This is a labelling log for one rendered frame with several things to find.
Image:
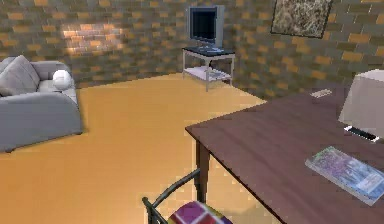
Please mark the grey television set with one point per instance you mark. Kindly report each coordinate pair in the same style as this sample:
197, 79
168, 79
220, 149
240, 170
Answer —
204, 26

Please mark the black chair with colourful cushion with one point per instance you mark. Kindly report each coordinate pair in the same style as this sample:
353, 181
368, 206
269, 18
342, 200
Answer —
186, 210

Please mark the pale remote control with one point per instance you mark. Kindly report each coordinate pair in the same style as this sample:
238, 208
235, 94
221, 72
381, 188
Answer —
321, 93

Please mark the dark brown wooden table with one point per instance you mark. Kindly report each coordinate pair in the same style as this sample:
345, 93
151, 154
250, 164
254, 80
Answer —
283, 143

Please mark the white metal television stand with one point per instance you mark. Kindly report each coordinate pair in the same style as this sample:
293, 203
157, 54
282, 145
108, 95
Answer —
208, 56

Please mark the framed brown wall picture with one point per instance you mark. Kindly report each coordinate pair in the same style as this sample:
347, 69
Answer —
300, 16

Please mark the grey sofa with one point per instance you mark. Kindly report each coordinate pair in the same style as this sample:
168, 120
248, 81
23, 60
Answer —
36, 113

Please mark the white ball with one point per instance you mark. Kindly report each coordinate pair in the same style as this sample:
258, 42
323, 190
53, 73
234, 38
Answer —
62, 79

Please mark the grey sofa pillow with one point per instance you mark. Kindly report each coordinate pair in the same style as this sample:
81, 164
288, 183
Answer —
18, 76

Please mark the colourful flat book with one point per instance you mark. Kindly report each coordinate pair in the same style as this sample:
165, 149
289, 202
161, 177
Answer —
348, 173

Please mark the beige carton box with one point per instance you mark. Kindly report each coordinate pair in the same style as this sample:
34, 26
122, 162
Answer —
366, 103

